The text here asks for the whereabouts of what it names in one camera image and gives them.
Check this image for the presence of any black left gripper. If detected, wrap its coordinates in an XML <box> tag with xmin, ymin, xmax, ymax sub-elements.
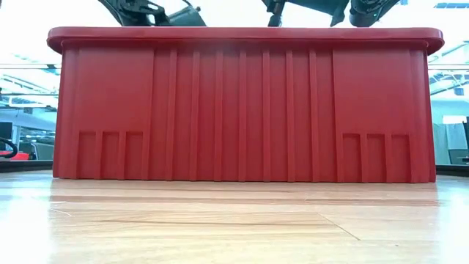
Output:
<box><xmin>165</xmin><ymin>4</ymin><xmax>208</xmax><ymax>28</ymax></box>

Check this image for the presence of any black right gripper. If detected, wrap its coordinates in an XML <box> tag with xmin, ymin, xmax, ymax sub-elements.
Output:
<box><xmin>262</xmin><ymin>0</ymin><xmax>351</xmax><ymax>28</ymax></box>

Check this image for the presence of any red plastic bin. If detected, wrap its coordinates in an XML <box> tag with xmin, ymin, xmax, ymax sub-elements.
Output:
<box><xmin>46</xmin><ymin>26</ymin><xmax>446</xmax><ymax>184</ymax></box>

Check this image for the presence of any ceiling light panel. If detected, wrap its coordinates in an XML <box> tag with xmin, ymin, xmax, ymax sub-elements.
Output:
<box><xmin>433</xmin><ymin>2</ymin><xmax>469</xmax><ymax>10</ymax></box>

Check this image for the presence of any dark grey chair back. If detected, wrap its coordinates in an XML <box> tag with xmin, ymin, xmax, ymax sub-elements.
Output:
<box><xmin>447</xmin><ymin>147</ymin><xmax>469</xmax><ymax>166</ymax></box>

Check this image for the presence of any black monitor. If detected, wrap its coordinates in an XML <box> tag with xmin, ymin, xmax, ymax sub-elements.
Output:
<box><xmin>0</xmin><ymin>121</ymin><xmax>14</xmax><ymax>141</ymax></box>

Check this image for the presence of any red and black cart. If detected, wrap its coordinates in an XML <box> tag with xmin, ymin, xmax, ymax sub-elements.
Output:
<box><xmin>0</xmin><ymin>150</ymin><xmax>31</xmax><ymax>161</ymax></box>

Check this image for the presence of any black curved cable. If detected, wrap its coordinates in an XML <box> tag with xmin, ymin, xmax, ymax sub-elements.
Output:
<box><xmin>0</xmin><ymin>136</ymin><xmax>19</xmax><ymax>160</ymax></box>

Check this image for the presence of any black aluminium table frame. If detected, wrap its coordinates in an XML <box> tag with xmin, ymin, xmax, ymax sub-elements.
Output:
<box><xmin>0</xmin><ymin>159</ymin><xmax>469</xmax><ymax>178</ymax></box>

